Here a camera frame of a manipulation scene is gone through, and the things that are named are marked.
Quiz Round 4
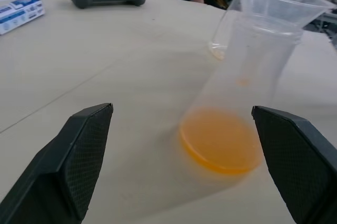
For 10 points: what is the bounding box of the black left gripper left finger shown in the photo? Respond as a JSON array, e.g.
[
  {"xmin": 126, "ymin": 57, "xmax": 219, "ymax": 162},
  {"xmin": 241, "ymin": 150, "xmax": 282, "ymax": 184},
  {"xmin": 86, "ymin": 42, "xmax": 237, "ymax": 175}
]
[{"xmin": 0, "ymin": 103, "xmax": 114, "ymax": 224}]

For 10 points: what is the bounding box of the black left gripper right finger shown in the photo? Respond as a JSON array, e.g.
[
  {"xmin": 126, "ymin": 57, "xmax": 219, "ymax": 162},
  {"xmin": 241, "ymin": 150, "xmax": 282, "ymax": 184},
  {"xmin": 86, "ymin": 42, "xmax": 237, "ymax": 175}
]
[{"xmin": 251, "ymin": 105, "xmax": 337, "ymax": 224}]

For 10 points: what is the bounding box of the clear carafe with orange liquid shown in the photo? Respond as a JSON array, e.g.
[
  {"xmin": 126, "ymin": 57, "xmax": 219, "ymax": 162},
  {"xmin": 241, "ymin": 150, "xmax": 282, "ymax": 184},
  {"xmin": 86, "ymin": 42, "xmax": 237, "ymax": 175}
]
[{"xmin": 178, "ymin": 14, "xmax": 304, "ymax": 177}]

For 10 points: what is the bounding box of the blue and white carton box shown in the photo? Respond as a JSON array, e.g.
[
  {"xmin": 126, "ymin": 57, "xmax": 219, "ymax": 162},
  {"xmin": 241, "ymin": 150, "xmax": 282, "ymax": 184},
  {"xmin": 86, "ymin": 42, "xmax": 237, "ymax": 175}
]
[{"xmin": 0, "ymin": 0, "xmax": 46, "ymax": 36}]

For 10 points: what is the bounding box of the clear plastic cup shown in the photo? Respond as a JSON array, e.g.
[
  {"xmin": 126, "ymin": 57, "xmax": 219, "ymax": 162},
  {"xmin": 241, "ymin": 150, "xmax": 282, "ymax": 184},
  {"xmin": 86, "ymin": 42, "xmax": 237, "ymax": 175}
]
[{"xmin": 209, "ymin": 0, "xmax": 335, "ymax": 61}]

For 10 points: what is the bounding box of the dark metal frame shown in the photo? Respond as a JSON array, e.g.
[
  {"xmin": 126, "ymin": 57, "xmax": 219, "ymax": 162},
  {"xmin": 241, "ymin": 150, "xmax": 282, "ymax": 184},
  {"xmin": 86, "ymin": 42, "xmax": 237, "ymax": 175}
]
[{"xmin": 304, "ymin": 8, "xmax": 337, "ymax": 44}]

